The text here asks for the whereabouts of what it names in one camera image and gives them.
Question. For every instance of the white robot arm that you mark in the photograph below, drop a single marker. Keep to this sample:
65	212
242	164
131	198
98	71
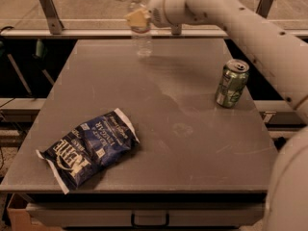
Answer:
283	60

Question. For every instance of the left metal bracket post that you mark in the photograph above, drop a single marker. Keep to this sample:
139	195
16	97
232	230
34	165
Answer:
54	23

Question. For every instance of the green soda can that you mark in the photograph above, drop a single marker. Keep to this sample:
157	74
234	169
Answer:
232	82

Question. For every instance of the clear acrylic barrier panel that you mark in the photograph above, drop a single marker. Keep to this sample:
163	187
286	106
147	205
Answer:
108	14

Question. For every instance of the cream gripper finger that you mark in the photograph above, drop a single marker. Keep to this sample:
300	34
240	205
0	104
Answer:
138	18

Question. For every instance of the grey table drawer with handle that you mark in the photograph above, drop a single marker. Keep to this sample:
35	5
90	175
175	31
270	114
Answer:
146	215

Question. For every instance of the clear plastic water bottle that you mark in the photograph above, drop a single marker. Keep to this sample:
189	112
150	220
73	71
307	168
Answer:
141	34

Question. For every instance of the blue Kettle chips bag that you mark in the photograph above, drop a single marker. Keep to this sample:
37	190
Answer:
89	148

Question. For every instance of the cardboard box under table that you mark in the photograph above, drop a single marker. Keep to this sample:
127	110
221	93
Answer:
21	220

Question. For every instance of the right metal bracket post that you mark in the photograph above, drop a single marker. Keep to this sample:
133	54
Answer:
264	7

